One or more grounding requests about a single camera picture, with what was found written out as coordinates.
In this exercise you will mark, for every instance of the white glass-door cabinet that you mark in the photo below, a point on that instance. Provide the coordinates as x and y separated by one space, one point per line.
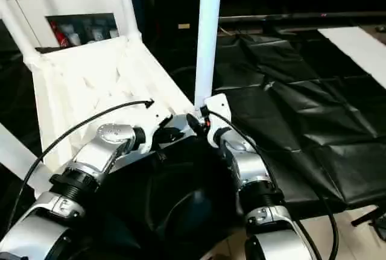
66 6

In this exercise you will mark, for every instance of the small yellow label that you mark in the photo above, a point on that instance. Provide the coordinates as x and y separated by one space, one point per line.
184 26

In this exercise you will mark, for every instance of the black table mat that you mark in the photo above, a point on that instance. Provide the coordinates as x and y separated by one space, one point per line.
301 115

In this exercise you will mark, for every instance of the white plastic table top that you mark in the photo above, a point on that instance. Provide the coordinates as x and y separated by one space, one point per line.
102 79

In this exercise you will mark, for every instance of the white flat sheet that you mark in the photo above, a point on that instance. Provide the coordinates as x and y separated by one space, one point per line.
359 47

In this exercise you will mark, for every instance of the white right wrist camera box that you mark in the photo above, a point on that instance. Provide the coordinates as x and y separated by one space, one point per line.
219 109

